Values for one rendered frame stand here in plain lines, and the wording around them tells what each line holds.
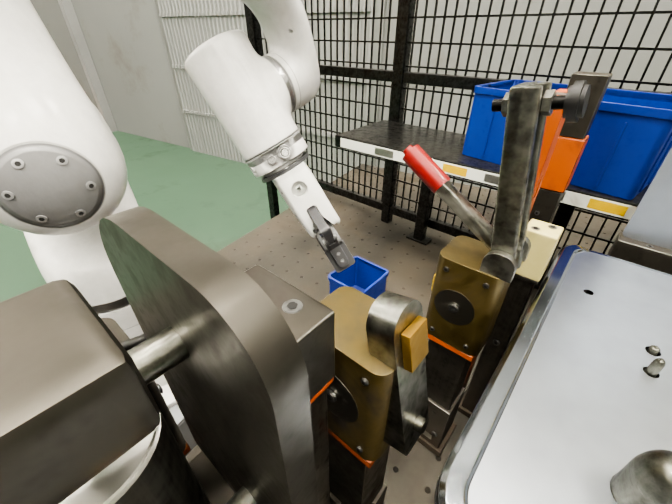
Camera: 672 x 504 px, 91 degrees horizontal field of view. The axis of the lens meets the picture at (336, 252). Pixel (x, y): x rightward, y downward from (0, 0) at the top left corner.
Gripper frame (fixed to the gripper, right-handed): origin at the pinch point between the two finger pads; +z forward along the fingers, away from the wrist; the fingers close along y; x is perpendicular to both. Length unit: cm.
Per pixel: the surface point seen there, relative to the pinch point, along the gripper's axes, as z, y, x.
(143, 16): -172, 404, 35
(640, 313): 13.4, -25.5, -23.6
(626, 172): 10.4, -8.4, -43.7
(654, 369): 11.2, -31.6, -17.4
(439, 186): -7.8, -17.3, -12.0
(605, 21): 22, 120, -190
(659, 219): 14.1, -15.8, -39.3
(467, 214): -4.5, -19.3, -12.7
